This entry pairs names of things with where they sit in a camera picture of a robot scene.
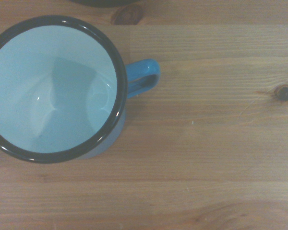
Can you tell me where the blue enamel mug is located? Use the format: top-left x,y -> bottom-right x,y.
0,15 -> 162,164

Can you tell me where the wooden mug tree black base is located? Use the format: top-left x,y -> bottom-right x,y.
68,0 -> 144,7

